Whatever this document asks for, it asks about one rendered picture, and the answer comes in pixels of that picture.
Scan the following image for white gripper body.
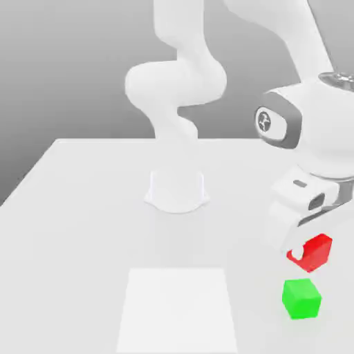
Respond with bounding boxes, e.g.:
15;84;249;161
268;201;346;253

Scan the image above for small red cube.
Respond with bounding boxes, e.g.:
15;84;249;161
286;233;333;274

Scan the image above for small green cube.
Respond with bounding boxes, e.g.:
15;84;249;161
281;278;323;321

